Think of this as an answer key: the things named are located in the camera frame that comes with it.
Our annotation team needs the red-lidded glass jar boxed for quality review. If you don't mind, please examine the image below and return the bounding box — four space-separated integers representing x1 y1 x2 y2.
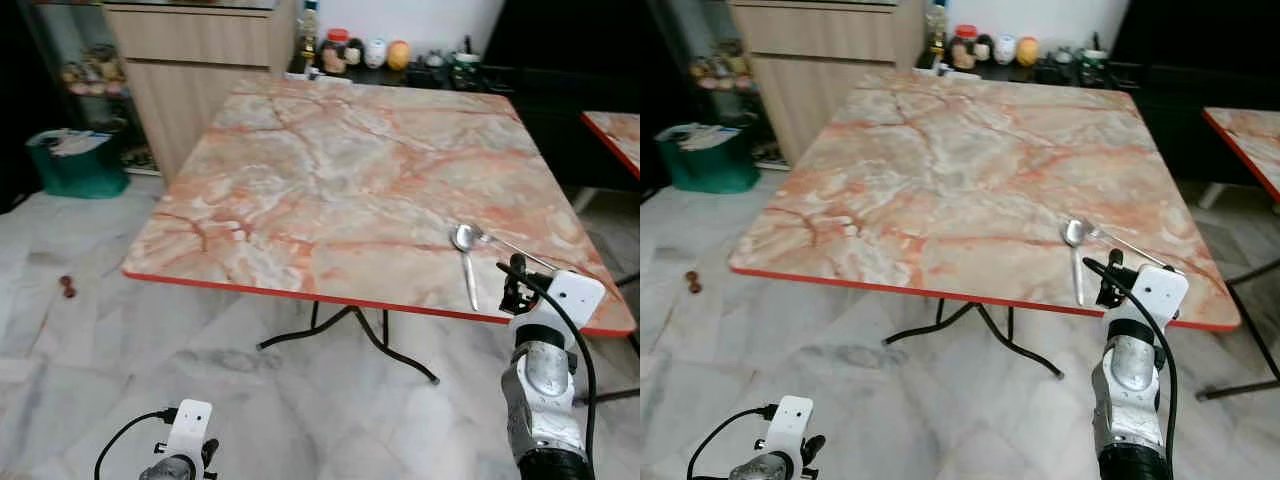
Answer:
950 24 979 71
322 28 350 76

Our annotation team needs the green waste bin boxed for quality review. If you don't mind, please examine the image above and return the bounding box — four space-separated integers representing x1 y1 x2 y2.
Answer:
27 127 132 200
656 122 761 195

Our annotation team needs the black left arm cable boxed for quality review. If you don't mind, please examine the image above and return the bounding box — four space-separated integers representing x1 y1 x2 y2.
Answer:
686 403 777 480
95 407 179 480

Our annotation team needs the white paper rubbish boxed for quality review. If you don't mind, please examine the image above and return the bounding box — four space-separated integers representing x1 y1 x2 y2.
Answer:
680 123 741 153
45 128 109 159

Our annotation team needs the silver metal spoon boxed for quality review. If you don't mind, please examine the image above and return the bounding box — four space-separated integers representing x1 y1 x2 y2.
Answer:
1061 218 1093 307
451 224 483 312

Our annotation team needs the light wooden cabinet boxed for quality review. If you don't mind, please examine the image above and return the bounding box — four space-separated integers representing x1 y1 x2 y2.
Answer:
728 0 936 166
103 0 301 186

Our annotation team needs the black folding table leg frame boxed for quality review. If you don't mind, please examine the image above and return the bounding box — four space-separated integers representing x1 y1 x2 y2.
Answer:
1195 258 1280 401
882 300 1066 381
258 303 441 386

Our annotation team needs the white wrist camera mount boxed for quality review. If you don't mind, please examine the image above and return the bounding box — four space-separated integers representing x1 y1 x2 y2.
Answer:
508 270 607 348
165 399 215 473
762 395 815 471
1108 264 1190 346

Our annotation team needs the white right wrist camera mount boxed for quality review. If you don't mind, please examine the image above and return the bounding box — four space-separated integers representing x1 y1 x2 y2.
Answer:
508 270 607 348
1108 264 1190 346

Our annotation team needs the tall golden bottle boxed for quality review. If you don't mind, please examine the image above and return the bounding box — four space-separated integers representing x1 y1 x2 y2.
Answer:
297 0 321 76
924 0 949 71

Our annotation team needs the black television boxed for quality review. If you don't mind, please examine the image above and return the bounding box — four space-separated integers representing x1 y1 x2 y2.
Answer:
480 0 641 71
1108 0 1280 66

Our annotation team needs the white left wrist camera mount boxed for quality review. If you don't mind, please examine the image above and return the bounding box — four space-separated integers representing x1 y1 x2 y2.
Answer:
762 395 815 471
165 399 215 473

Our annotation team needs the thin silver metal utensil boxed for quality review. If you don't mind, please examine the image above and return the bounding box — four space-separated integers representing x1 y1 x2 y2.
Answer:
470 228 558 274
1085 225 1169 269

